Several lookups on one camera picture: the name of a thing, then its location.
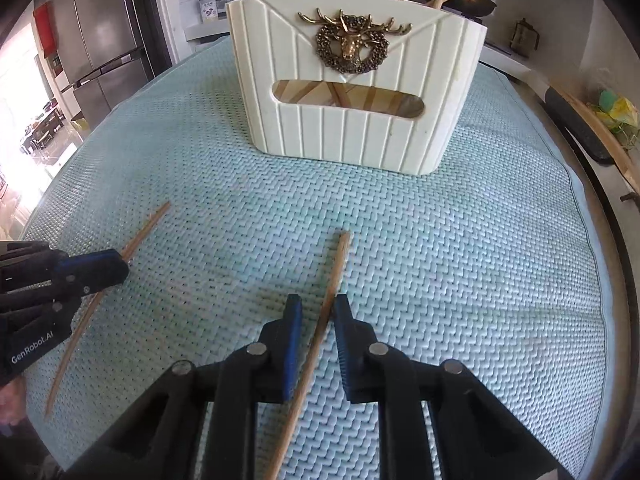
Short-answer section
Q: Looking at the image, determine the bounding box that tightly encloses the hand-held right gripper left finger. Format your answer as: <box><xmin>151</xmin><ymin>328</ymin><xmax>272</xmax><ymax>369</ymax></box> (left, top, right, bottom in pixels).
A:
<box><xmin>62</xmin><ymin>294</ymin><xmax>304</xmax><ymax>480</ymax></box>

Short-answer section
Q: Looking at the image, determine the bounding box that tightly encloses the person's left hand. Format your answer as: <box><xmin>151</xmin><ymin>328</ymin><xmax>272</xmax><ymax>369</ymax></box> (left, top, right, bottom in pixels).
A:
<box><xmin>0</xmin><ymin>377</ymin><xmax>29</xmax><ymax>427</ymax></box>

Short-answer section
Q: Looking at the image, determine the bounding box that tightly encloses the red fridge poster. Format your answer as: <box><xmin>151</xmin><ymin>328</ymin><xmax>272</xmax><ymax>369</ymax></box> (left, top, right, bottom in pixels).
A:
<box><xmin>32</xmin><ymin>2</ymin><xmax>57</xmax><ymax>57</ymax></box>

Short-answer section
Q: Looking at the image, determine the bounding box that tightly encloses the stainless steel refrigerator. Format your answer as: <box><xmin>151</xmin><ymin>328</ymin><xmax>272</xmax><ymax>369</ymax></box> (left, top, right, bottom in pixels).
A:
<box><xmin>30</xmin><ymin>0</ymin><xmax>167</xmax><ymax>133</ymax></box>

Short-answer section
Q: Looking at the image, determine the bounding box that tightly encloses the small brass lantern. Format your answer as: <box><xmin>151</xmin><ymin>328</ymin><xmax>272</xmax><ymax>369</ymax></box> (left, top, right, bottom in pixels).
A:
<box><xmin>509</xmin><ymin>17</ymin><xmax>542</xmax><ymax>57</ymax></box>

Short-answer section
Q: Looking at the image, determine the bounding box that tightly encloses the cream ribbed utensil holder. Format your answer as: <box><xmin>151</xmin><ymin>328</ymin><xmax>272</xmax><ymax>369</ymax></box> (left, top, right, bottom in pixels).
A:
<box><xmin>225</xmin><ymin>0</ymin><xmax>488</xmax><ymax>177</ymax></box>

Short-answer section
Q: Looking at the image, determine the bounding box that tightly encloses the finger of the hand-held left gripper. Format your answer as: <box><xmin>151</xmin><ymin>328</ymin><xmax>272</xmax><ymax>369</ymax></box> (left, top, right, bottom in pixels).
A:
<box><xmin>0</xmin><ymin>279</ymin><xmax>97</xmax><ymax>314</ymax></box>
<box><xmin>0</xmin><ymin>242</ymin><xmax>131</xmax><ymax>294</ymax></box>

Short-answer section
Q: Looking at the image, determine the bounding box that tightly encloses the wooden cutting board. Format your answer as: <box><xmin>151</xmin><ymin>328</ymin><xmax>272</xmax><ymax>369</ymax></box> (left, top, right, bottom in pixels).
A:
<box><xmin>550</xmin><ymin>85</ymin><xmax>640</xmax><ymax>188</ymax></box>

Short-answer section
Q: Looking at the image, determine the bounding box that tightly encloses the yellow green sponge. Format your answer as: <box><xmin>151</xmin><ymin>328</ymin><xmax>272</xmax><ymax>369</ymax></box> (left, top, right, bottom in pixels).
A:
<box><xmin>590</xmin><ymin>89</ymin><xmax>640</xmax><ymax>147</ymax></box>

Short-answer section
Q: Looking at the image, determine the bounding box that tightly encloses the teal woven mat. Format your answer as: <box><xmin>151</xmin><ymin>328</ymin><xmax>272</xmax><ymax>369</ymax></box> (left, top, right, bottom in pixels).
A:
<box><xmin>20</xmin><ymin>35</ymin><xmax>615</xmax><ymax>480</ymax></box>

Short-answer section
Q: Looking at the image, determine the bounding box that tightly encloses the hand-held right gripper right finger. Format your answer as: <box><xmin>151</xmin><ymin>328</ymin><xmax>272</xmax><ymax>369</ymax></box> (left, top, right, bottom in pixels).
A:
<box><xmin>334</xmin><ymin>294</ymin><xmax>558</xmax><ymax>480</ymax></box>

